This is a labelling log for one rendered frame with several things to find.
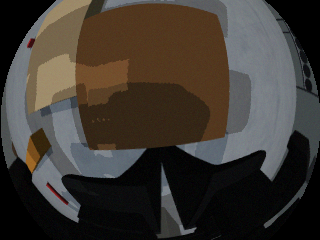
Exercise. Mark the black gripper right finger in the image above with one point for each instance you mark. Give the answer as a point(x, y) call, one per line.
point(193, 181)

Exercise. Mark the orange rectangular board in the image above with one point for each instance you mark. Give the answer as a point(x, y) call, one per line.
point(37, 147)

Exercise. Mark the red cylinder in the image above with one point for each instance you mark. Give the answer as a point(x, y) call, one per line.
point(57, 194)

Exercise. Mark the small red block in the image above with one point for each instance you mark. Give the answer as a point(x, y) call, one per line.
point(29, 45)

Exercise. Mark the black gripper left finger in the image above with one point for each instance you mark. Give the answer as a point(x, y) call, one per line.
point(137, 190)

